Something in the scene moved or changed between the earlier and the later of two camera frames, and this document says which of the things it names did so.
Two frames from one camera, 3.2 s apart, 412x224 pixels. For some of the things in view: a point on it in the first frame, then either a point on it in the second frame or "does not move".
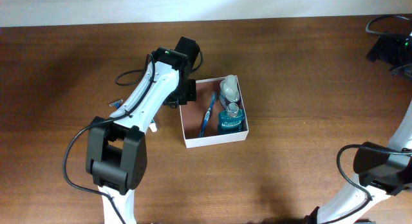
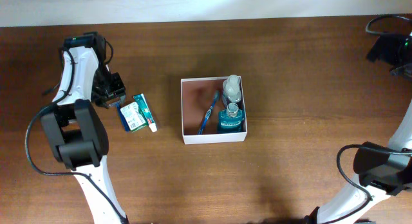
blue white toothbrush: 207,115 does not move
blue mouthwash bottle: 230,121 does not move
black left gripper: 191,95 to 102,98
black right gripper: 385,49 does not move
